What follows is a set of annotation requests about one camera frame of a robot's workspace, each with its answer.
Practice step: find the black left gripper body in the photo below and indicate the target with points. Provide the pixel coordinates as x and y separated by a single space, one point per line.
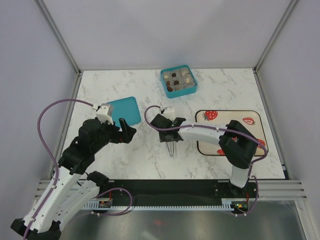
110 132

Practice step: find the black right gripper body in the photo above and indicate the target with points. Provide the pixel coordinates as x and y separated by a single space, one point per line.
162 138

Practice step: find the teal box lid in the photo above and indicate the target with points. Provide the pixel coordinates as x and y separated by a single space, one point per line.
126 108

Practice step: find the metal tongs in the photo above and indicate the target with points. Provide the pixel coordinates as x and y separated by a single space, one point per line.
171 148

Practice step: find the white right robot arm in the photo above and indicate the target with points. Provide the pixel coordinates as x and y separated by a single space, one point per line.
237 144

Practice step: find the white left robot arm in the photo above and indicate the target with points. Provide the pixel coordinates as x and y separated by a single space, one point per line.
44 221

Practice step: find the teal chocolate box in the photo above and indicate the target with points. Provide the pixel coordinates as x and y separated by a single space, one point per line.
183 88

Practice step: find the strawberry print tray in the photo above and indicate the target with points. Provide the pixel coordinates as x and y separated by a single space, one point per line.
250 119

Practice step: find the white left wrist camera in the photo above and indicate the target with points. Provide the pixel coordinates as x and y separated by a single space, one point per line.
104 113

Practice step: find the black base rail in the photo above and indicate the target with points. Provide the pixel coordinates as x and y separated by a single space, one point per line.
168 191

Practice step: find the white slotted cable duct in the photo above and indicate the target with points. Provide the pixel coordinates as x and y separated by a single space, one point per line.
224 204

